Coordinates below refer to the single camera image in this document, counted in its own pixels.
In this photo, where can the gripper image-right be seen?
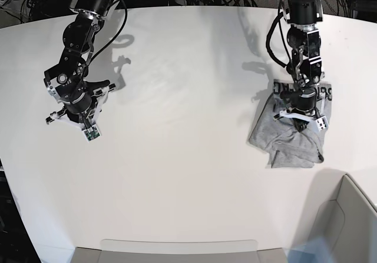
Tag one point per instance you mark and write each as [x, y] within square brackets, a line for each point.
[303, 106]

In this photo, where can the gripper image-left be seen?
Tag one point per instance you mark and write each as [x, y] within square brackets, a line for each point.
[82, 106]

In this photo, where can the grey T-shirt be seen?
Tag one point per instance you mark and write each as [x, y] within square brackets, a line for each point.
[286, 146]

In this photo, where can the beige bin at right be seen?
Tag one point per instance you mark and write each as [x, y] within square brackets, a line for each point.
[349, 234]

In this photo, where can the beige bin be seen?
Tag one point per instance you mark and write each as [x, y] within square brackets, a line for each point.
[349, 234]
[112, 250]

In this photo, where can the beige bin at bottom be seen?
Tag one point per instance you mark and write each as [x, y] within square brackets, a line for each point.
[112, 250]

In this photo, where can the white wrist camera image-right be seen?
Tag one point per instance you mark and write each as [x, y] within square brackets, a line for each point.
[320, 124]

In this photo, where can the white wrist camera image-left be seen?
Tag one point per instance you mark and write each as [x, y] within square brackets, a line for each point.
[91, 133]

